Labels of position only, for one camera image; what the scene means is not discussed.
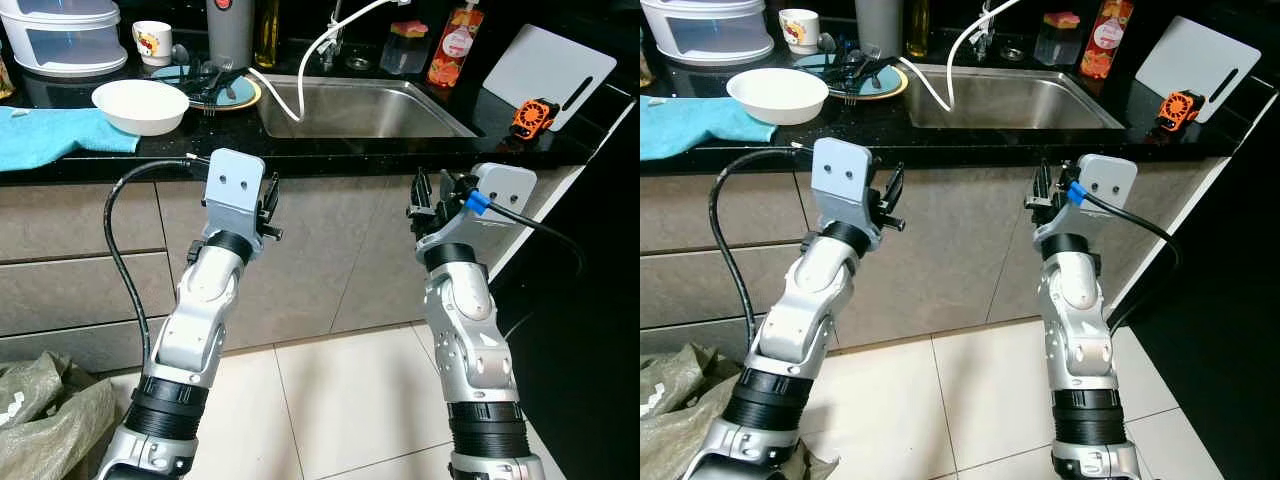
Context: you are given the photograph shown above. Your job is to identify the chrome faucet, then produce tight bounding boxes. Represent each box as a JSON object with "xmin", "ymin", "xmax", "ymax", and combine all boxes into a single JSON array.
[
  {"xmin": 975, "ymin": 0, "xmax": 1001, "ymax": 61},
  {"xmin": 320, "ymin": 0, "xmax": 349, "ymax": 71}
]

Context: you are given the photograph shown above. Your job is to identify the white cutting board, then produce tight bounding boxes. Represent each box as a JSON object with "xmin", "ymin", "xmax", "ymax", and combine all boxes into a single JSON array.
[
  {"xmin": 1137, "ymin": 15, "xmax": 1263, "ymax": 123},
  {"xmin": 484, "ymin": 24, "xmax": 619, "ymax": 131}
]

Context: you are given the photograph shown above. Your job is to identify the clear plastic sponge holder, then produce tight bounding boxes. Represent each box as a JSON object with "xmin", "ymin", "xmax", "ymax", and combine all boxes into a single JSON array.
[
  {"xmin": 1033, "ymin": 22, "xmax": 1083, "ymax": 66},
  {"xmin": 380, "ymin": 30, "xmax": 433, "ymax": 76}
]

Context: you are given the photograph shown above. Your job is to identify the grey water filter canister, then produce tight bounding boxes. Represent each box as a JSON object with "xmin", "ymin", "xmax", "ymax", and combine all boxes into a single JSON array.
[
  {"xmin": 855, "ymin": 0, "xmax": 905, "ymax": 61},
  {"xmin": 206, "ymin": 0, "xmax": 255, "ymax": 71}
]

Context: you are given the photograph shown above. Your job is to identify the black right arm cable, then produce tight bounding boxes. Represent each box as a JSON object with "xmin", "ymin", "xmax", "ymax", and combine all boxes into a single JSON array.
[
  {"xmin": 465, "ymin": 190, "xmax": 587, "ymax": 343},
  {"xmin": 1065, "ymin": 183, "xmax": 1182, "ymax": 338}
]

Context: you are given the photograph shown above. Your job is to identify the white cartoon print mug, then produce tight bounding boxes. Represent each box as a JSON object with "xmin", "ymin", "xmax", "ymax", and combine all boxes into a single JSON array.
[
  {"xmin": 132, "ymin": 20, "xmax": 174, "ymax": 68},
  {"xmin": 778, "ymin": 8, "xmax": 823, "ymax": 56}
]

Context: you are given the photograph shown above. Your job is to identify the white bowl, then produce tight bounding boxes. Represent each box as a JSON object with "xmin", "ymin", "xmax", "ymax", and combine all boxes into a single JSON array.
[
  {"xmin": 726, "ymin": 68, "xmax": 829, "ymax": 126},
  {"xmin": 91, "ymin": 79, "xmax": 191, "ymax": 137}
]

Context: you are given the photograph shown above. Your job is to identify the grey green woven sack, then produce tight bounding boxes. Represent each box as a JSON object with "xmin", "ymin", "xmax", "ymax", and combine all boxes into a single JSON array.
[
  {"xmin": 640, "ymin": 342, "xmax": 841, "ymax": 480},
  {"xmin": 0, "ymin": 350, "xmax": 126, "ymax": 480}
]

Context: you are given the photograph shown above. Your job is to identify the stainless steel sink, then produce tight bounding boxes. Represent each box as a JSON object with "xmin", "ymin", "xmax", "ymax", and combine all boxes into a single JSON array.
[
  {"xmin": 897, "ymin": 65, "xmax": 1126, "ymax": 131},
  {"xmin": 252, "ymin": 75, "xmax": 479, "ymax": 139}
]

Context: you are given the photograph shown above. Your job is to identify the grey cabinet drawer front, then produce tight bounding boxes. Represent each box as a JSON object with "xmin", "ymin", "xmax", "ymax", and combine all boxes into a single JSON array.
[
  {"xmin": 640, "ymin": 240, "xmax": 781, "ymax": 331},
  {"xmin": 0, "ymin": 318, "xmax": 151, "ymax": 374},
  {"xmin": 640, "ymin": 172, "xmax": 801, "ymax": 256},
  {"xmin": 640, "ymin": 310, "xmax": 761, "ymax": 359},
  {"xmin": 0, "ymin": 250, "xmax": 186, "ymax": 338},
  {"xmin": 0, "ymin": 182, "xmax": 166, "ymax": 264}
]

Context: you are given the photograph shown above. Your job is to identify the grey cabinet door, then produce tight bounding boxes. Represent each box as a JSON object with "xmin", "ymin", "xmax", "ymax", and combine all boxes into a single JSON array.
[
  {"xmin": 988, "ymin": 155, "xmax": 1236, "ymax": 326},
  {"xmin": 152, "ymin": 175, "xmax": 389, "ymax": 351},
  {"xmin": 790, "ymin": 165, "xmax": 1041, "ymax": 349},
  {"xmin": 333, "ymin": 163, "xmax": 589, "ymax": 336}
]

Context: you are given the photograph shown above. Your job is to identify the white tiered plastic container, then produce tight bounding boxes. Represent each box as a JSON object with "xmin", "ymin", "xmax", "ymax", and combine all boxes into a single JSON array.
[
  {"xmin": 640, "ymin": 0, "xmax": 776, "ymax": 69},
  {"xmin": 0, "ymin": 0, "xmax": 129, "ymax": 79}
]

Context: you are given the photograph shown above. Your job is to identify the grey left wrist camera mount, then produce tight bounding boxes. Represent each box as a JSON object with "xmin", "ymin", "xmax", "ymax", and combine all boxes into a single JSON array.
[
  {"xmin": 810, "ymin": 137, "xmax": 881, "ymax": 251},
  {"xmin": 203, "ymin": 148, "xmax": 268, "ymax": 246}
]

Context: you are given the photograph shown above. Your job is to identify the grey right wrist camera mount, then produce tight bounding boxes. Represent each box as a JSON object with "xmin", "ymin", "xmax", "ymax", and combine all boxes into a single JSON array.
[
  {"xmin": 1033, "ymin": 153, "xmax": 1139, "ymax": 246},
  {"xmin": 418, "ymin": 162, "xmax": 539, "ymax": 251}
]

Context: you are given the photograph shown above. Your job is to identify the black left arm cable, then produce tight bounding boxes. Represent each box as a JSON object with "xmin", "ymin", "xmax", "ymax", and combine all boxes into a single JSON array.
[
  {"xmin": 707, "ymin": 145, "xmax": 816, "ymax": 346},
  {"xmin": 102, "ymin": 155, "xmax": 211, "ymax": 371}
]

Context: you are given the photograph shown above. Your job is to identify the peach soap bottle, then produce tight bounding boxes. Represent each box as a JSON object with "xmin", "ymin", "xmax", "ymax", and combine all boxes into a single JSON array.
[
  {"xmin": 427, "ymin": 0, "xmax": 486, "ymax": 89},
  {"xmin": 1078, "ymin": 0, "xmax": 1136, "ymax": 79}
]

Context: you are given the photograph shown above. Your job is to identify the teal cloth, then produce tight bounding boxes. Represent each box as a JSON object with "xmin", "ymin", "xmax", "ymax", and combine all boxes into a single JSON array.
[
  {"xmin": 640, "ymin": 96, "xmax": 779, "ymax": 161},
  {"xmin": 0, "ymin": 106, "xmax": 141, "ymax": 173}
]

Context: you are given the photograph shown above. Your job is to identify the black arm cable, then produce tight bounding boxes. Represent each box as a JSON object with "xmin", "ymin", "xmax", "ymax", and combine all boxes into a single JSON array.
[
  {"xmin": 707, "ymin": 145, "xmax": 816, "ymax": 346},
  {"xmin": 465, "ymin": 190, "xmax": 587, "ymax": 343},
  {"xmin": 1065, "ymin": 183, "xmax": 1182, "ymax": 338},
  {"xmin": 102, "ymin": 155, "xmax": 211, "ymax": 371}
]

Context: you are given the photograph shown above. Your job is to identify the teal plate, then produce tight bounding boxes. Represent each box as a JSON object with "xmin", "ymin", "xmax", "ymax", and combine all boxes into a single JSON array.
[
  {"xmin": 795, "ymin": 55, "xmax": 904, "ymax": 96},
  {"xmin": 150, "ymin": 65, "xmax": 256, "ymax": 108}
]

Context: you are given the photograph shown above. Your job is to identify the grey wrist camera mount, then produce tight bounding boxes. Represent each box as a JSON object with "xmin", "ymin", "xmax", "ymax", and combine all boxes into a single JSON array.
[
  {"xmin": 1033, "ymin": 153, "xmax": 1139, "ymax": 246},
  {"xmin": 203, "ymin": 148, "xmax": 268, "ymax": 246},
  {"xmin": 418, "ymin": 162, "xmax": 539, "ymax": 251},
  {"xmin": 810, "ymin": 137, "xmax": 881, "ymax": 251}
]

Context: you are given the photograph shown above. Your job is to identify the white hose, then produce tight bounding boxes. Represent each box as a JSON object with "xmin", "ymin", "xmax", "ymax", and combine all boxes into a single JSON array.
[
  {"xmin": 897, "ymin": 0, "xmax": 1031, "ymax": 111},
  {"xmin": 247, "ymin": 0, "xmax": 413, "ymax": 123}
]

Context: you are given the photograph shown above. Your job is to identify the yellow plate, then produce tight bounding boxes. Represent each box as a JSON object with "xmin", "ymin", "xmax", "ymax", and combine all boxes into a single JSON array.
[
  {"xmin": 795, "ymin": 55, "xmax": 908, "ymax": 101},
  {"xmin": 150, "ymin": 65, "xmax": 261, "ymax": 112}
]

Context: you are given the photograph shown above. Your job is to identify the black side cabinet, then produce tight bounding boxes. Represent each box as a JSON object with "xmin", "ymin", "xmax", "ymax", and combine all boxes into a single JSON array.
[
  {"xmin": 478, "ymin": 105, "xmax": 641, "ymax": 480},
  {"xmin": 1110, "ymin": 95, "xmax": 1280, "ymax": 480}
]

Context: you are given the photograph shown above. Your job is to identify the olive oil glass bottle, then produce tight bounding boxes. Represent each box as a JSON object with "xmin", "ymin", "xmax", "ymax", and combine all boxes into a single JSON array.
[
  {"xmin": 906, "ymin": 0, "xmax": 930, "ymax": 59},
  {"xmin": 254, "ymin": 0, "xmax": 280, "ymax": 69}
]

